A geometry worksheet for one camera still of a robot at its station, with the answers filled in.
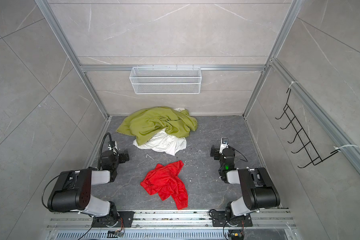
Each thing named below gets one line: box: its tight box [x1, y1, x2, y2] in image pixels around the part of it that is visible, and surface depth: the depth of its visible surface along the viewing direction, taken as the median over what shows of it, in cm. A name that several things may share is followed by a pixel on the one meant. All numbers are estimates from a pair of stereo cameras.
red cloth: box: [140, 160, 189, 210], surface depth 81 cm
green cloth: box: [116, 106, 198, 146], surface depth 106 cm
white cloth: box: [132, 128, 187, 156], surface depth 102 cm
